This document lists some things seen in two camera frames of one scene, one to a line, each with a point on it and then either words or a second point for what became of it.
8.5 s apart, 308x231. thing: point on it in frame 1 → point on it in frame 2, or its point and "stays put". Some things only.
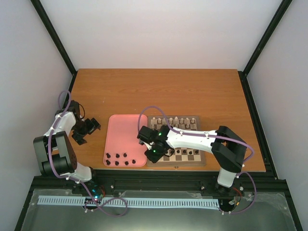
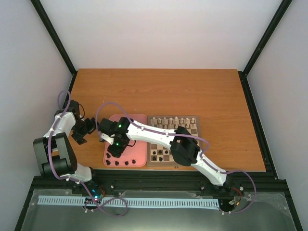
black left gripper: x=79 y=137 stays put
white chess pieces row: x=175 y=122 stays put
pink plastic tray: x=122 y=147 stays put
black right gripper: x=154 y=158 → x=116 y=153
